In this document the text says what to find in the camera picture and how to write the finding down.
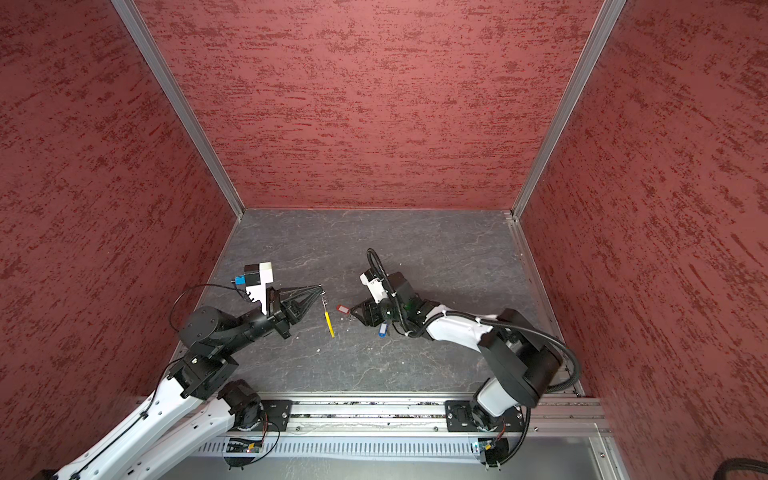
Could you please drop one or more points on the right aluminium corner post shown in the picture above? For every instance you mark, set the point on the right aluminium corner post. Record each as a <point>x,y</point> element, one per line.
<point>604,24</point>

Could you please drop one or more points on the white slotted cable duct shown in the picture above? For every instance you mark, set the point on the white slotted cable duct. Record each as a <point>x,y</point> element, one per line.
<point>440,449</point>

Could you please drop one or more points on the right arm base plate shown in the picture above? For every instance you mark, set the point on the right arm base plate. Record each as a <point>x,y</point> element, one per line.
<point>467,416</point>

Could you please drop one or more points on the large perforated keyring yellow segment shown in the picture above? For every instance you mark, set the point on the large perforated keyring yellow segment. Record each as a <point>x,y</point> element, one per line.
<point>327,315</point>

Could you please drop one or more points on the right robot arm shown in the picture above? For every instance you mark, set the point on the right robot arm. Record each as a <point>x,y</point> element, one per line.
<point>524,361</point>

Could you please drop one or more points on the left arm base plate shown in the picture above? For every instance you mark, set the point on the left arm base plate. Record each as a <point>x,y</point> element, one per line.
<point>276,412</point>

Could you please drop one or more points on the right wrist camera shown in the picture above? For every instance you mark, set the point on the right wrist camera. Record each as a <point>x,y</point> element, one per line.
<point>372,281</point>

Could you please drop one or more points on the left aluminium corner post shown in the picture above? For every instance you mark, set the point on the left aluminium corner post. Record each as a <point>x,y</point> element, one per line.
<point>138,30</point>

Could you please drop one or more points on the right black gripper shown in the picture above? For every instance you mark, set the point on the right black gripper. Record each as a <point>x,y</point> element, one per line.
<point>371,313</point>

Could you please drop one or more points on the aluminium corner post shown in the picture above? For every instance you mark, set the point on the aluminium corner post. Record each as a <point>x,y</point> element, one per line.
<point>604,24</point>
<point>138,30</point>

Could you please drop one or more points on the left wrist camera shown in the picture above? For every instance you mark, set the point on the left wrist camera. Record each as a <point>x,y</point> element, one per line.
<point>254,281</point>

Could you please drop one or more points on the aluminium mounting rail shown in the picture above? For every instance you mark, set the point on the aluminium mounting rail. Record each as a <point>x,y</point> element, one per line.
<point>423,414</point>

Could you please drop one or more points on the right circuit board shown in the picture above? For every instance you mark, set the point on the right circuit board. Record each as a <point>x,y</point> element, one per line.
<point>491,452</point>

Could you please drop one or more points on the left circuit board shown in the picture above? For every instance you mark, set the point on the left circuit board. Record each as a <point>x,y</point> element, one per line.
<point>243,446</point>

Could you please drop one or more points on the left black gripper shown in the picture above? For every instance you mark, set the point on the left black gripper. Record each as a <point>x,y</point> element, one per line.
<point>281,316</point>

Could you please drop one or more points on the circuit board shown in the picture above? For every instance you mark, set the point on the circuit board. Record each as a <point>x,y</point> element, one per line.
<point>491,452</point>
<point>243,446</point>

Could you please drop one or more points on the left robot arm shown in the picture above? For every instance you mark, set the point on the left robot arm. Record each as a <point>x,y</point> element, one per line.
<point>195,399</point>

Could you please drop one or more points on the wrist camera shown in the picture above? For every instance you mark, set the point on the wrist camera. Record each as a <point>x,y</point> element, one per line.
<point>254,281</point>
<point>372,281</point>

